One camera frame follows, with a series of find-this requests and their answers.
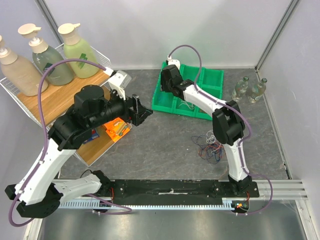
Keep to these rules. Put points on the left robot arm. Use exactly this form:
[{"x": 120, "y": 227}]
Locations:
[{"x": 36, "y": 196}]

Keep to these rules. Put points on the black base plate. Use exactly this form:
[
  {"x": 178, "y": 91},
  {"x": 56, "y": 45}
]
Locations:
[{"x": 137, "y": 191}]

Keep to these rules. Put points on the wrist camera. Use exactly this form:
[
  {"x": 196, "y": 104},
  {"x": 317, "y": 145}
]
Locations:
[
  {"x": 175, "y": 62},
  {"x": 118, "y": 80}
]

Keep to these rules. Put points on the blue snack box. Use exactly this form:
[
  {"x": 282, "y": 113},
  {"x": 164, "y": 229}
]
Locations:
[{"x": 94, "y": 135}]

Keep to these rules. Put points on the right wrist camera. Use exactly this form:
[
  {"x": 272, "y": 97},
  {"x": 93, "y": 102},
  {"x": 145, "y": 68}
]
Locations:
[{"x": 175, "y": 62}]

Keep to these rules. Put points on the light green pump bottle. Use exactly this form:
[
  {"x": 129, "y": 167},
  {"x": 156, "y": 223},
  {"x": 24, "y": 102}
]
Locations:
[{"x": 75, "y": 47}]

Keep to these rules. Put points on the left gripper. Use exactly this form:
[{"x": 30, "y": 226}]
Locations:
[{"x": 140, "y": 113}]

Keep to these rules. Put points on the beige pump bottle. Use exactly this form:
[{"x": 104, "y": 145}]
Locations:
[{"x": 19, "y": 70}]

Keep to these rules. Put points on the grey slotted cable duct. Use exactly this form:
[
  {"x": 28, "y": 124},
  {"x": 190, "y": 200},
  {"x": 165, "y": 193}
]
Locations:
[{"x": 95, "y": 204}]

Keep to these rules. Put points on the dark green pump bottle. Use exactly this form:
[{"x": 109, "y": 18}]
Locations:
[{"x": 44, "y": 56}]

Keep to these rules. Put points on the right clear glass bottle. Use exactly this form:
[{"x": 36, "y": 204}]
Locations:
[{"x": 257, "y": 91}]

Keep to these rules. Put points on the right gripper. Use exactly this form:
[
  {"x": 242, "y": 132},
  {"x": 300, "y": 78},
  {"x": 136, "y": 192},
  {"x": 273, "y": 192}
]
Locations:
[{"x": 165, "y": 81}]

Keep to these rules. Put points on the green compartment bin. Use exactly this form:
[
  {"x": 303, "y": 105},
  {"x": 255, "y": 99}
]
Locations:
[{"x": 210, "y": 80}]

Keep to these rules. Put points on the orange snack box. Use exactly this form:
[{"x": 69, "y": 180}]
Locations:
[{"x": 117, "y": 129}]

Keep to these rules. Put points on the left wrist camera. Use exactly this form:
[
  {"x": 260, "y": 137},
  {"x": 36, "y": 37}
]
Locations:
[{"x": 118, "y": 80}]

